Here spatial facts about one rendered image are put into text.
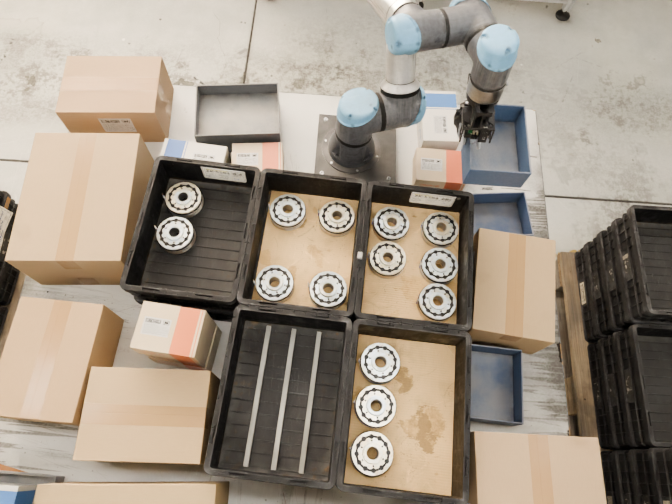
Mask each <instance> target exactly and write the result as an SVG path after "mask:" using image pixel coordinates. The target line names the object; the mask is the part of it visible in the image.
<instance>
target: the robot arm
mask: <svg viewBox="0 0 672 504"><path fill-rule="evenodd" d="M367 1H368V3H369V4H370V5H371V7H372V8H373V9H374V10H375V12H376V13H377V14H378V16H379V17H380V18H381V20H382V21H383V22H384V23H385V40H386V78H385V79H384V80H383V81H382V82H381V84H380V92H376V93H374V92H373V91H372V90H370V89H368V90H366V88H362V87H358V88H353V89H351V90H349V91H347V92H346V93H344V94H343V96H342V97H341V98H340V101H339V104H338V107H337V119H336V129H335V131H334V132H333V134H332V135H331V137H330V139H329V144H328V151H329V154H330V156H331V158H332V159H333V160H334V161H335V162H336V163H338V164H339V165H341V166H344V167H348V168H357V167H361V166H364V165H366V164H367V163H368V162H369V161H370V160H371V159H372V157H373V155H374V150H375V144H374V140H373V137H372V134H373V133H377V132H382V131H387V130H392V129H397V128H402V127H410V126H411V125H415V124H418V123H419V122H421V120H422V119H423V117H424V115H425V112H426V99H425V97H426V94H425V91H424V89H423V87H422V86H420V83H419V81H418V80H417V79H416V78H415V71H416V53H418V52H424V51H429V50H435V49H441V48H447V47H453V46H459V45H464V47H465V49H466V51H467V53H468V54H469V56H470V58H471V60H472V62H473V66H472V70H471V73H469V74H468V82H467V93H466V98H467V100H465V101H464V102H463V103H461V104H460V109H456V113H455V114H454V118H453V119H454V125H455V126H456V129H457V135H458V138H459V142H460V147H461V149H462V147H463V144H464V145H466V141H467V138H470V143H471V144H472V143H474V142H476V146H477V150H479V149H480V144H481V142H482V143H485V142H486V140H487V138H488V137H489V143H490V142H491V139H492V137H493V134H494V132H495V110H494V107H495V106H496V105H497V104H498V102H499V100H500V98H501V96H502V93H503V91H504V88H505V86H508V84H509V82H508V81H507V80H508V77H509V75H510V72H511V69H512V66H513V64H514V63H515V61H516V58H517V54H518V48H519V44H520V40H519V36H518V34H517V32H516V31H515V30H512V29H511V28H510V27H509V26H507V25H503V24H498V22H497V20H496V19H495V17H494V15H493V13H492V11H491V8H490V6H489V4H488V3H487V2H486V0H453V1H452V2H451V4H450V6H449V7H444V8H437V9H432V10H424V9H423V8H422V7H421V6H420V5H419V0H367ZM491 132H492V134H491Z"/></svg>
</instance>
